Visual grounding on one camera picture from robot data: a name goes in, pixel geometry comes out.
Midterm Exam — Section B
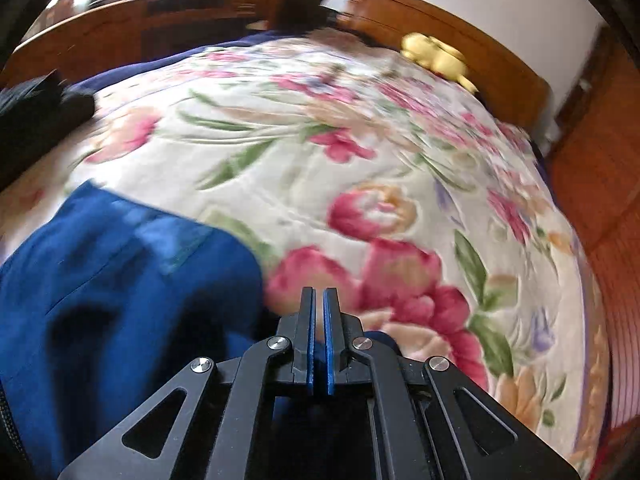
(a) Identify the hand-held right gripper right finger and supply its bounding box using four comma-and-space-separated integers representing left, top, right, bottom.
322, 287, 581, 480

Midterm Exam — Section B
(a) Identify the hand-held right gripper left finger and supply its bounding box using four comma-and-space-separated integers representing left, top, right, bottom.
57, 286, 317, 480

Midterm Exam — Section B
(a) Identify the blue suit jacket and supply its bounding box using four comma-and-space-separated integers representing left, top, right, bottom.
0, 180, 401, 480

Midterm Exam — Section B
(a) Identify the floral blanket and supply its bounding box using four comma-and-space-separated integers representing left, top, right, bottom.
0, 30, 608, 466

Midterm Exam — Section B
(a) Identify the yellow plush toy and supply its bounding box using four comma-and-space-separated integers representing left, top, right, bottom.
400, 32, 478, 93

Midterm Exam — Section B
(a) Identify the navy bed sheet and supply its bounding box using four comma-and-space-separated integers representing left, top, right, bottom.
65, 30, 296, 96

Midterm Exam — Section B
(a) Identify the wooden chair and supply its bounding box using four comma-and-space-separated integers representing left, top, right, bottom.
270, 0, 336, 31

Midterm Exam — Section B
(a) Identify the wooden bed headboard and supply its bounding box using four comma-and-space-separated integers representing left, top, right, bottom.
345, 0, 551, 131

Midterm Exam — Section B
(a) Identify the black cloth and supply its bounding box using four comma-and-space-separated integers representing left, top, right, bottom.
0, 72, 98, 191

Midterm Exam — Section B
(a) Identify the wooden desk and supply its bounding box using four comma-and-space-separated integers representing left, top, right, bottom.
10, 0, 286, 86

